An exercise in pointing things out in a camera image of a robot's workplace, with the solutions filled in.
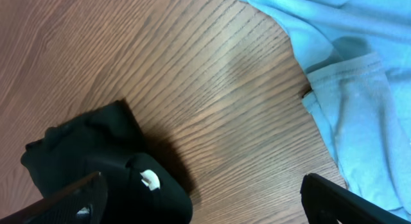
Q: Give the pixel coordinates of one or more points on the black t-shirt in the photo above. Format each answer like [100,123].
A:
[110,141]

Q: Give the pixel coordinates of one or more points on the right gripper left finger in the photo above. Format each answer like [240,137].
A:
[83,201]

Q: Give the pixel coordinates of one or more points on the light blue t-shirt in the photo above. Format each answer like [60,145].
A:
[356,57]

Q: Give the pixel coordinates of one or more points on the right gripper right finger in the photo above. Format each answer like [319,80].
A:
[325,202]

